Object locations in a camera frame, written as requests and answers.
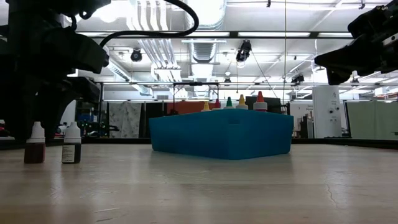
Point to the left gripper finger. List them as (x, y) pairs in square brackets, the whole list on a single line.
[(56, 115), (18, 118)]

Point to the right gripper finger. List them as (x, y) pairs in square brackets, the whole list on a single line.
[(342, 68), (342, 56)]

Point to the small black dropper bottle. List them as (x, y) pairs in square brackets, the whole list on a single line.
[(72, 133)]

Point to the small brown dropper bottle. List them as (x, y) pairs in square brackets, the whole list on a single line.
[(35, 146)]

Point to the large orange dye bottle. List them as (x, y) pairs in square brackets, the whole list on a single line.
[(260, 101)]

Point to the large yellow dye bottle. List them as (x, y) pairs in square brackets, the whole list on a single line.
[(242, 101)]

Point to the large green dye bottle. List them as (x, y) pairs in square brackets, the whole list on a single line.
[(229, 102)]

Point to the large red dye bottle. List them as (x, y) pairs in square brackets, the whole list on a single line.
[(217, 104)]

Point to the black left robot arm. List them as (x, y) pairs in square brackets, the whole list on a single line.
[(46, 7)]

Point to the black shelving unit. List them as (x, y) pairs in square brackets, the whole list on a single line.
[(101, 112)]

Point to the black hanging spotlight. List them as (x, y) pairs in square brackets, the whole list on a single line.
[(244, 51), (298, 78), (136, 55)]

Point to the grey-green partition panel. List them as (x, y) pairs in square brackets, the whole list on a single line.
[(373, 119)]

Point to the grey marbled panel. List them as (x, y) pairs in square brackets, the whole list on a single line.
[(124, 118)]

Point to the dark monitor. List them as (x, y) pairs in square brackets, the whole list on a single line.
[(275, 104)]

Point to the black crossbar with light strips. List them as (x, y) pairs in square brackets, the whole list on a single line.
[(264, 34)]

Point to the long black horizontal beam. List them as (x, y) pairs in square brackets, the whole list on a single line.
[(140, 83)]

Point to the orange panel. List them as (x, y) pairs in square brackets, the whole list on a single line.
[(189, 107)]

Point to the teal plastic bin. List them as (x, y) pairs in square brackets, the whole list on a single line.
[(220, 133)]

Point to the white rectangular air duct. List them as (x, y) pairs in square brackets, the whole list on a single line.
[(141, 90)]

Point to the black metal stand frame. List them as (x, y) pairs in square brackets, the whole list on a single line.
[(196, 83)]

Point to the silver round ventilation duct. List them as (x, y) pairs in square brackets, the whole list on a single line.
[(206, 15)]

